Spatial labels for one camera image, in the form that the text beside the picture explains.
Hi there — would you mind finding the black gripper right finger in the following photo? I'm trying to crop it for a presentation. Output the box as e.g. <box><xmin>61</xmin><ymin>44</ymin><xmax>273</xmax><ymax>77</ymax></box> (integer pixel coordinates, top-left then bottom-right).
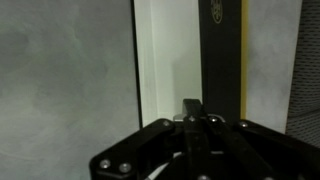
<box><xmin>183</xmin><ymin>99</ymin><xmax>320</xmax><ymax>180</ymax></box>

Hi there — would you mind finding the dark grey patterned sofa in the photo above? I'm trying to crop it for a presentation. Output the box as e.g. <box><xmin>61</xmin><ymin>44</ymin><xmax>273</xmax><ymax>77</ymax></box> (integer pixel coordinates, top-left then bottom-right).
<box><xmin>286</xmin><ymin>0</ymin><xmax>320</xmax><ymax>147</ymax></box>

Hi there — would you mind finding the grey coffee table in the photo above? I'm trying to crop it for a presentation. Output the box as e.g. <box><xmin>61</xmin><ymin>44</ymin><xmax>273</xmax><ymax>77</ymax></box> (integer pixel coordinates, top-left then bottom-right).
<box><xmin>0</xmin><ymin>0</ymin><xmax>301</xmax><ymax>180</ymax></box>

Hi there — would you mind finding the black book with yellow spine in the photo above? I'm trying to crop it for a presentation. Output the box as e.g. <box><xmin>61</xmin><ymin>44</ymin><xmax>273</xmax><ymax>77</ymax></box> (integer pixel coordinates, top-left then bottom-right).
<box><xmin>133</xmin><ymin>0</ymin><xmax>248</xmax><ymax>126</ymax></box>

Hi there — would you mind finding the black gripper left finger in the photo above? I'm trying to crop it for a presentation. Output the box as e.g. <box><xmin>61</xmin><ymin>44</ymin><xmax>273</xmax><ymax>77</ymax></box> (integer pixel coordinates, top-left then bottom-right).
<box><xmin>89</xmin><ymin>119</ymin><xmax>184</xmax><ymax>180</ymax></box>

